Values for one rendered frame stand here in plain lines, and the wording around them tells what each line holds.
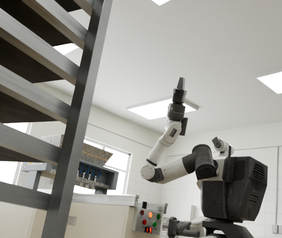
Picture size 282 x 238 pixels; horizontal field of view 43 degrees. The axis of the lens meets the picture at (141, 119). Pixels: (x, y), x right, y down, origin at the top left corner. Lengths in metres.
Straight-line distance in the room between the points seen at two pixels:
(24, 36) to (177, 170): 1.25
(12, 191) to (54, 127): 5.96
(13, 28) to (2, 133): 0.18
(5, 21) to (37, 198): 0.31
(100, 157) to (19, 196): 2.42
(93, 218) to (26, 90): 1.85
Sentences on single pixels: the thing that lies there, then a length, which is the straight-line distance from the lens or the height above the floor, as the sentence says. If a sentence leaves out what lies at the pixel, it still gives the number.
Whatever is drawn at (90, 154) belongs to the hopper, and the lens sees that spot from 2.99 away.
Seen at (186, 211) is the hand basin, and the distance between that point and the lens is 7.44.
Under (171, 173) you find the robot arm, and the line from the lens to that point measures 1.79.
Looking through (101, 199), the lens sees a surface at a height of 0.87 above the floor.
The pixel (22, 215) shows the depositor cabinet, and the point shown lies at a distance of 2.78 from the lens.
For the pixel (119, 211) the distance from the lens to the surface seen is 2.29.
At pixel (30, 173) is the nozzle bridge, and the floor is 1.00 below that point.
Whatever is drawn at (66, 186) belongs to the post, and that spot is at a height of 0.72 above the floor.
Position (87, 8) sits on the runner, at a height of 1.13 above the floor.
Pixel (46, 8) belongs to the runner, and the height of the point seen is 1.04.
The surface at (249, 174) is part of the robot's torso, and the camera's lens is 1.80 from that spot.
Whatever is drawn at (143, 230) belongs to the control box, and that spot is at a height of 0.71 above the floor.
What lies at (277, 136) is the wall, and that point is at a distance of 6.81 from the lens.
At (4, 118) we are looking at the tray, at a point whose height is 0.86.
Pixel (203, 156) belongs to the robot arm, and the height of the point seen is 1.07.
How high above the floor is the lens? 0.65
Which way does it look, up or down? 19 degrees up
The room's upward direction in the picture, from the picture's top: 9 degrees clockwise
